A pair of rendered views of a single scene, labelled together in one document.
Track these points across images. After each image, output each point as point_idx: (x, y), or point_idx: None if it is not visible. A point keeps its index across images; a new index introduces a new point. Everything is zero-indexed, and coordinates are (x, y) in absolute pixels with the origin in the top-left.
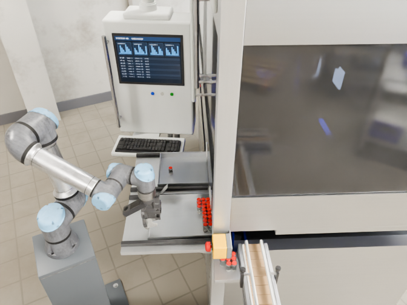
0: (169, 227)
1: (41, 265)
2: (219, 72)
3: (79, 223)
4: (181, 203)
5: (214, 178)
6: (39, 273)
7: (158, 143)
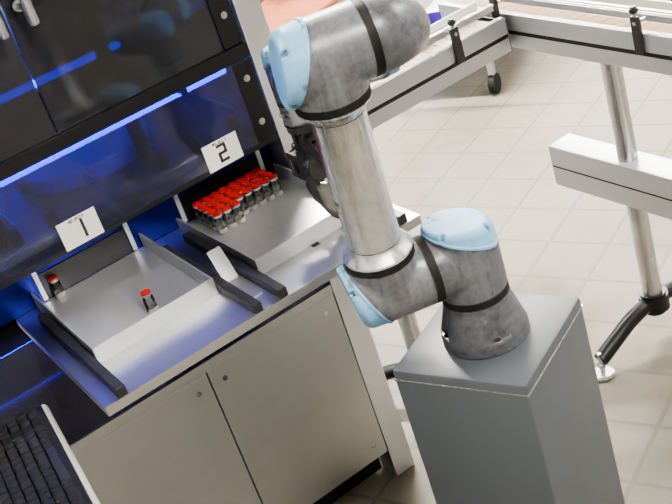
0: (309, 219)
1: (557, 313)
2: None
3: (410, 362)
4: (236, 246)
5: (245, 5)
6: (573, 301)
7: (10, 455)
